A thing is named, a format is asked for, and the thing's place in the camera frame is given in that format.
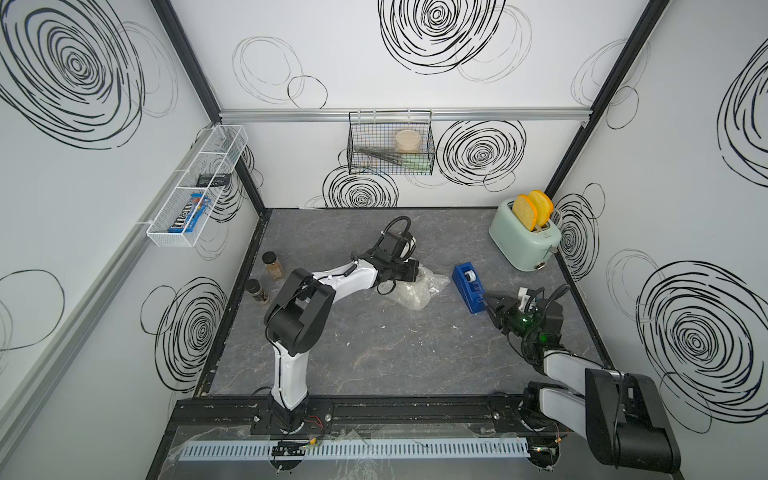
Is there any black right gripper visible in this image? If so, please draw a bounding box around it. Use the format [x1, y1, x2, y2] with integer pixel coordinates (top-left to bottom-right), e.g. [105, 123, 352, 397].
[485, 291, 539, 344]

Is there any clear bubble wrap sheet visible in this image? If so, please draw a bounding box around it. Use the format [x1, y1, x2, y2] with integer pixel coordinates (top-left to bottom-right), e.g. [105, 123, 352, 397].
[392, 266, 450, 311]

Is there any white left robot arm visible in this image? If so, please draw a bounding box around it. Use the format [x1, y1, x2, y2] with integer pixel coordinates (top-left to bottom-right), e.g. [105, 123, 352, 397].
[264, 232, 419, 430]

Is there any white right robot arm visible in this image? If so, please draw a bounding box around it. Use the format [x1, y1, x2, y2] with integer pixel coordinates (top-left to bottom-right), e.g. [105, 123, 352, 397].
[483, 284, 682, 474]

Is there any mint green toaster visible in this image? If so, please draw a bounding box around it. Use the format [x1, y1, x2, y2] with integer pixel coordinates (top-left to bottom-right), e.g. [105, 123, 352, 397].
[489, 199, 562, 272]

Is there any green item in basket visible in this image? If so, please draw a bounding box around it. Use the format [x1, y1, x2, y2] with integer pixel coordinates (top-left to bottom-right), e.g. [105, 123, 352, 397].
[400, 153, 432, 172]

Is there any front yellow toast slice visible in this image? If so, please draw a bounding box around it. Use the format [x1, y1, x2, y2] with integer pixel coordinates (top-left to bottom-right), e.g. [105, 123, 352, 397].
[511, 194, 538, 231]

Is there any yellow toast slice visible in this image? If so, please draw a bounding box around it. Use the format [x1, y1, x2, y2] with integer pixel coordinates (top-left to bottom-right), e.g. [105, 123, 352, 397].
[511, 194, 538, 231]
[528, 190, 554, 228]

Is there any rear yellow toast slice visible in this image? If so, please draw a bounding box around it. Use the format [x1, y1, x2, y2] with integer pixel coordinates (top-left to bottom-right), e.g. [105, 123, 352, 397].
[528, 190, 554, 228]

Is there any beige round container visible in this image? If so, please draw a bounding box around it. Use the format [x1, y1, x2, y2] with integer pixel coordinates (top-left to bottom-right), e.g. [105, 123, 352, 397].
[395, 129, 422, 153]

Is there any brown spice jar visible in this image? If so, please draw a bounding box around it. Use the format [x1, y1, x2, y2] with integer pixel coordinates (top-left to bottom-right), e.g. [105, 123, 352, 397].
[261, 251, 285, 280]

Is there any dark spice jar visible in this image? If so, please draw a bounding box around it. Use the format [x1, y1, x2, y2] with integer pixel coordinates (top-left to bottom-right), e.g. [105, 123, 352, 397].
[244, 278, 269, 304]

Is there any small black box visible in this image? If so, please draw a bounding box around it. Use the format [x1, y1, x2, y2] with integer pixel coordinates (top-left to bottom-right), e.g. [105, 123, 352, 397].
[196, 173, 231, 188]

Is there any blue candy packet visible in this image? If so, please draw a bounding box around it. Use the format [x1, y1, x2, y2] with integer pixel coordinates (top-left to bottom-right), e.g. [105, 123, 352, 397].
[167, 193, 211, 234]

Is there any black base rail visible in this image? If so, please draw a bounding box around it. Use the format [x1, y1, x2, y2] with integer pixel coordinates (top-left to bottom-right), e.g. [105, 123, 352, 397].
[164, 392, 575, 439]

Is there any black wire wall basket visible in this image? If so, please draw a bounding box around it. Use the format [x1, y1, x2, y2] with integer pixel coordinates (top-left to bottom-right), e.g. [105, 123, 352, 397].
[346, 109, 436, 176]

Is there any white slotted cable duct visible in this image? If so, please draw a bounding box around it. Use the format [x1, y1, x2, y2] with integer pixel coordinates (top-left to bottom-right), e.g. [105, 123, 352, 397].
[178, 437, 530, 461]

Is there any white wire wall shelf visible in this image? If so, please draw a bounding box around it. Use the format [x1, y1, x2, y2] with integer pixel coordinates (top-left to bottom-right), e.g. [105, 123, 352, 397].
[146, 124, 247, 248]

